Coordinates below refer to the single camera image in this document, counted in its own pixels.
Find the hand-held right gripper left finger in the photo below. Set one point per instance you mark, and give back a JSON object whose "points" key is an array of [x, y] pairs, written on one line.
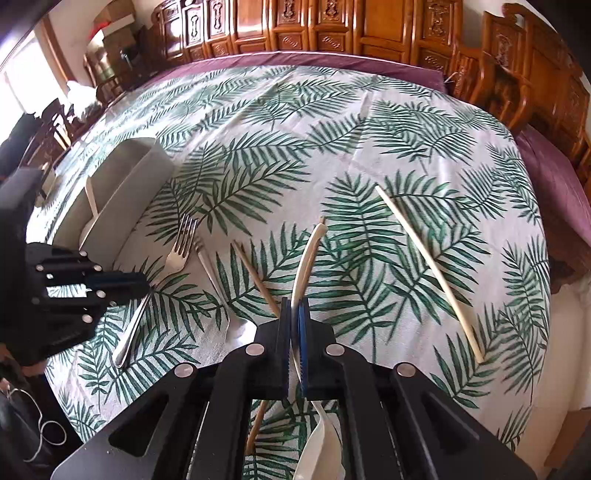
{"points": [[279, 350]]}

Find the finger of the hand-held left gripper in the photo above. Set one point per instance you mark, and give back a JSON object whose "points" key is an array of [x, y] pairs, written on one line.
{"points": [[121, 297], [130, 278]]}

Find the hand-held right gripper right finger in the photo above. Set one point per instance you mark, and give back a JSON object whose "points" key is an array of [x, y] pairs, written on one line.
{"points": [[302, 337]]}

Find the metal fork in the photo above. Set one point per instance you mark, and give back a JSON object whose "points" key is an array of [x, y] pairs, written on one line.
{"points": [[178, 258]]}

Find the white plastic spoon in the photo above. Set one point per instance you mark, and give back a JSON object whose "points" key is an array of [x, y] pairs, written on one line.
{"points": [[91, 194], [304, 267]]}

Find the brown bamboo chopstick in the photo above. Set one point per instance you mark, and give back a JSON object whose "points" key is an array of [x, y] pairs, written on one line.
{"points": [[254, 277]]}

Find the metal spoon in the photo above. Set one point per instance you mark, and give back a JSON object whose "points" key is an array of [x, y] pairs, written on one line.
{"points": [[210, 272]]}

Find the grey utensil box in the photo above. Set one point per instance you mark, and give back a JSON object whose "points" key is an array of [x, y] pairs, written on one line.
{"points": [[134, 194]]}

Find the light bamboo chopstick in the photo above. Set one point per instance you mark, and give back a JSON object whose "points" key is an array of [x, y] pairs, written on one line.
{"points": [[429, 267]]}

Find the dark wooden chair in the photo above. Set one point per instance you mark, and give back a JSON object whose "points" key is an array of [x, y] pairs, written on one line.
{"points": [[46, 134]]}

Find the white plastic bag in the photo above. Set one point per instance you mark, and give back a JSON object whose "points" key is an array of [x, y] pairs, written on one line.
{"points": [[83, 97]]}

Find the leaf print tablecloth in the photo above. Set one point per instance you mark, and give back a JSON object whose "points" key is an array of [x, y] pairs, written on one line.
{"points": [[369, 138]]}

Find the wooden framed window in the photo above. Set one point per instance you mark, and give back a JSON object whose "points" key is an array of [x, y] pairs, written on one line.
{"points": [[27, 69]]}

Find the white cardboard box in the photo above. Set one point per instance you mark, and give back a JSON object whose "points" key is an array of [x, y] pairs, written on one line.
{"points": [[117, 30]]}

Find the brown cardboard box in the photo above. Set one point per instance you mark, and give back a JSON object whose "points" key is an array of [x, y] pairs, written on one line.
{"points": [[115, 11]]}

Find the long purple sofa cushion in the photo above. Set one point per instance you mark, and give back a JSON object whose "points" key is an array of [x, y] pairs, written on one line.
{"points": [[415, 69]]}

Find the purple armchair cushion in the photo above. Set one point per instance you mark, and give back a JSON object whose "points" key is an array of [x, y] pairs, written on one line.
{"points": [[558, 184]]}

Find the carved wooden sofa bench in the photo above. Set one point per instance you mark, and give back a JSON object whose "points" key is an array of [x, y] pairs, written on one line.
{"points": [[323, 27]]}

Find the carved wooden armchair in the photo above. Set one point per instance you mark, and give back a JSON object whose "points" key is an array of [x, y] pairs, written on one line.
{"points": [[531, 69]]}

